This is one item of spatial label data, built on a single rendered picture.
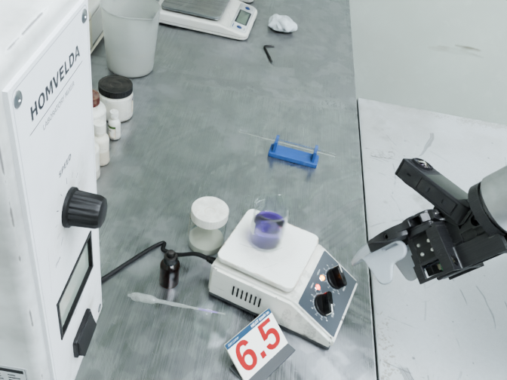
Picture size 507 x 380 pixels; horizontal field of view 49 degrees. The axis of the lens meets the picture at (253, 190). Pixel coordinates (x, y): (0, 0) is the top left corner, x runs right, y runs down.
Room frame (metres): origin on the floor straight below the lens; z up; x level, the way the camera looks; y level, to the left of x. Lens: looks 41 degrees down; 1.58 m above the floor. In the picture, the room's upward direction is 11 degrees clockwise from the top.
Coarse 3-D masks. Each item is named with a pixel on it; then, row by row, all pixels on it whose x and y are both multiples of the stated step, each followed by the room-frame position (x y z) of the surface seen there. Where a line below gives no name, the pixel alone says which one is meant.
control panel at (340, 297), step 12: (324, 252) 0.60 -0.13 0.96; (324, 264) 0.58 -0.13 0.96; (336, 264) 0.59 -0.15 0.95; (312, 276) 0.55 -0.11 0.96; (324, 276) 0.56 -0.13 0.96; (348, 276) 0.58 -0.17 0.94; (312, 288) 0.53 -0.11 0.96; (324, 288) 0.54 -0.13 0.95; (348, 288) 0.56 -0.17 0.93; (300, 300) 0.50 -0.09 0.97; (312, 300) 0.51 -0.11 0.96; (336, 300) 0.53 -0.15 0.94; (348, 300) 0.54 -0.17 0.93; (312, 312) 0.49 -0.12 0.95; (336, 312) 0.51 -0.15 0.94; (324, 324) 0.48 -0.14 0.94; (336, 324) 0.50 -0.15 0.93
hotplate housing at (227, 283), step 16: (208, 256) 0.57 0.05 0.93; (320, 256) 0.59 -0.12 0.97; (224, 272) 0.52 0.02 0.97; (240, 272) 0.52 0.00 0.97; (304, 272) 0.55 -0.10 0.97; (208, 288) 0.53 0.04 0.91; (224, 288) 0.52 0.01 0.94; (240, 288) 0.51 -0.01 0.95; (256, 288) 0.50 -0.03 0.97; (272, 288) 0.51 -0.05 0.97; (304, 288) 0.52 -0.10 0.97; (240, 304) 0.51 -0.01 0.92; (256, 304) 0.50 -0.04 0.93; (272, 304) 0.49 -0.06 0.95; (288, 304) 0.49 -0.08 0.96; (288, 320) 0.49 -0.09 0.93; (304, 320) 0.48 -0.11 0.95; (304, 336) 0.48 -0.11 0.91; (320, 336) 0.47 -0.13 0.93
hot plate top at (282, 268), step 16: (240, 224) 0.60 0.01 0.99; (288, 224) 0.62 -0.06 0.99; (240, 240) 0.57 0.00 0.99; (288, 240) 0.59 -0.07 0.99; (304, 240) 0.59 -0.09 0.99; (224, 256) 0.53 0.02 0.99; (240, 256) 0.54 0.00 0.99; (256, 256) 0.54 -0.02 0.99; (272, 256) 0.55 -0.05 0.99; (288, 256) 0.55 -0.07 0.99; (304, 256) 0.56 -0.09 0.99; (256, 272) 0.51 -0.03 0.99; (272, 272) 0.52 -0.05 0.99; (288, 272) 0.52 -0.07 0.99; (288, 288) 0.50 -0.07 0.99
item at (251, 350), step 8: (264, 320) 0.47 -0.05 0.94; (272, 320) 0.48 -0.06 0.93; (256, 328) 0.46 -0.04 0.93; (264, 328) 0.47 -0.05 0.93; (272, 328) 0.47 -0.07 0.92; (248, 336) 0.44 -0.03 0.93; (256, 336) 0.45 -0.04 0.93; (264, 336) 0.46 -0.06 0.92; (272, 336) 0.46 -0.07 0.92; (280, 336) 0.47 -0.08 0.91; (240, 344) 0.43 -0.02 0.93; (248, 344) 0.44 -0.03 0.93; (256, 344) 0.44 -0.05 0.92; (264, 344) 0.45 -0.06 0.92; (272, 344) 0.45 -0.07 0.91; (280, 344) 0.46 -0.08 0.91; (232, 352) 0.42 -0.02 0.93; (240, 352) 0.42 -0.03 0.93; (248, 352) 0.43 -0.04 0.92; (256, 352) 0.43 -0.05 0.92; (264, 352) 0.44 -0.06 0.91; (240, 360) 0.41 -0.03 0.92; (248, 360) 0.42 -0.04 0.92; (256, 360) 0.42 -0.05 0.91; (240, 368) 0.40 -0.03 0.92; (248, 368) 0.41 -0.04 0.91
